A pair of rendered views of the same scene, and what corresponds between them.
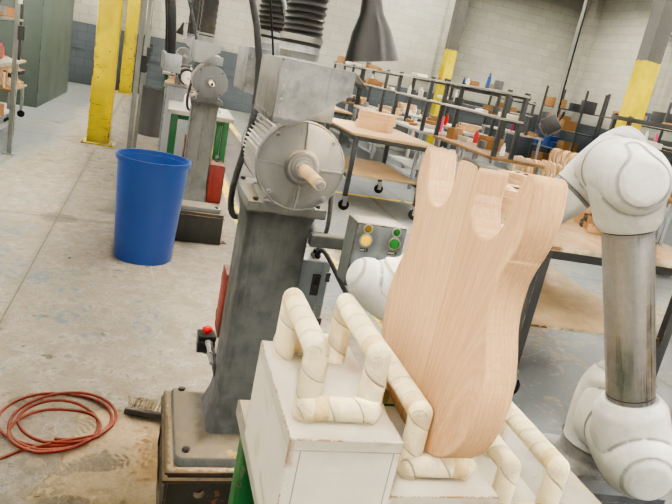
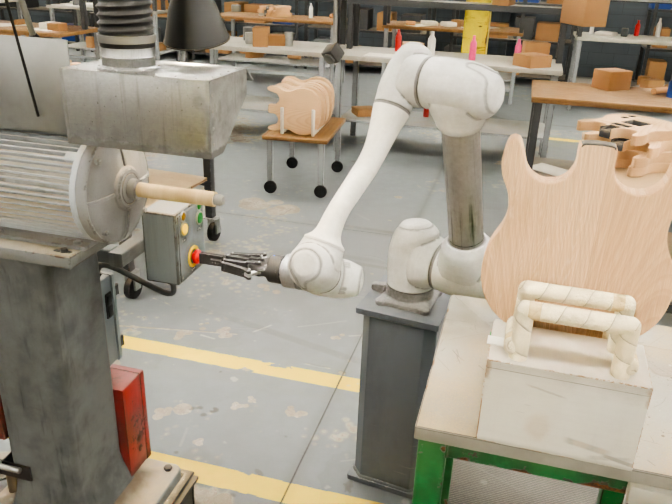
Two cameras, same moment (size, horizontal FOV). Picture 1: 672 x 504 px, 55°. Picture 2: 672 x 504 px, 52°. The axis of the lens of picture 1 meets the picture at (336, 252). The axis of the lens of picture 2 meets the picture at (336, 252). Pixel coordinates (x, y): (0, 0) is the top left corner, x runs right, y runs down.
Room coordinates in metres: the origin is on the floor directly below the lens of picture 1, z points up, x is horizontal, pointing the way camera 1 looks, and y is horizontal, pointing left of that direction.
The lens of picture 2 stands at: (0.61, 1.09, 1.74)
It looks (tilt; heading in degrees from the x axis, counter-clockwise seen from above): 24 degrees down; 303
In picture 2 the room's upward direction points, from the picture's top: 2 degrees clockwise
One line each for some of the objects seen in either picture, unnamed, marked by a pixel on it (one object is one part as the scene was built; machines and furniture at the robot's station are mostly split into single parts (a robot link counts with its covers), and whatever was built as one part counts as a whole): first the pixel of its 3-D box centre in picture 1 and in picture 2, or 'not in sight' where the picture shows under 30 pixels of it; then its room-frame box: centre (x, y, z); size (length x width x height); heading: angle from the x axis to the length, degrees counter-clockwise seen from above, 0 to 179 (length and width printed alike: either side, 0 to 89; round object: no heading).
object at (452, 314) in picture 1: (449, 301); (579, 245); (0.87, -0.17, 1.25); 0.35 x 0.04 x 0.40; 17
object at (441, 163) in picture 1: (439, 177); (522, 159); (0.99, -0.13, 1.40); 0.07 x 0.04 x 0.09; 17
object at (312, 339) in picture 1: (304, 321); (577, 317); (0.81, 0.02, 1.20); 0.20 x 0.03 x 0.03; 17
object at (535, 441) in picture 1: (529, 434); not in sight; (0.93, -0.36, 1.04); 0.20 x 0.03 x 0.03; 17
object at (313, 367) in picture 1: (310, 383); (625, 350); (0.73, 0.00, 1.15); 0.03 x 0.03 x 0.09
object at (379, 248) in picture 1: (355, 253); (148, 248); (1.95, -0.06, 0.99); 0.24 x 0.21 x 0.26; 18
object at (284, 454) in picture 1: (313, 438); (559, 392); (0.83, -0.02, 1.02); 0.27 x 0.15 x 0.17; 18
